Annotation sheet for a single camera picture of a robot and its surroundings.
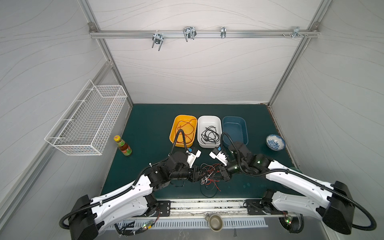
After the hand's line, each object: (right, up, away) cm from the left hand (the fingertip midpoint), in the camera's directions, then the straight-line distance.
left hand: (208, 172), depth 70 cm
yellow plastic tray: (-11, +21, +38) cm, 45 cm away
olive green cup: (+4, -24, 0) cm, 24 cm away
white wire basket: (-58, +23, -1) cm, 62 cm away
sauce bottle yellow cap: (-48, +11, +12) cm, 50 cm away
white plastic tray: (+1, +23, +37) cm, 44 cm away
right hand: (+2, 0, 0) cm, 2 cm away
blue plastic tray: (+23, +18, +36) cm, 47 cm away
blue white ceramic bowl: (+47, +9, +27) cm, 55 cm away
